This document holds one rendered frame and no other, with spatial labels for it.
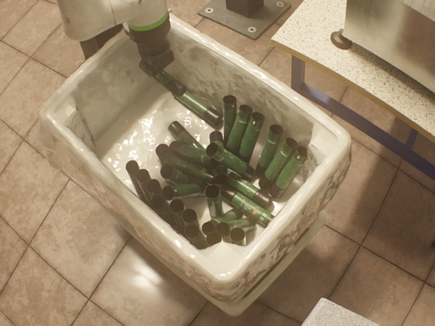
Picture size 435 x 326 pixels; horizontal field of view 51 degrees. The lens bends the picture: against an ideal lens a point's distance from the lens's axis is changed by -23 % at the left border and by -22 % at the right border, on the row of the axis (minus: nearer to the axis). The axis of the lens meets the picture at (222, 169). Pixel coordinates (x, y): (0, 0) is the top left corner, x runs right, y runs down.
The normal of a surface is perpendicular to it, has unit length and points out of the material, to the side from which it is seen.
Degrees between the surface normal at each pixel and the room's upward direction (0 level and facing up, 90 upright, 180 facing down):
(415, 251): 0
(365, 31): 90
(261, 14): 0
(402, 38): 90
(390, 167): 0
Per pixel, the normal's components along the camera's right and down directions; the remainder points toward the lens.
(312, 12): -0.07, -0.43
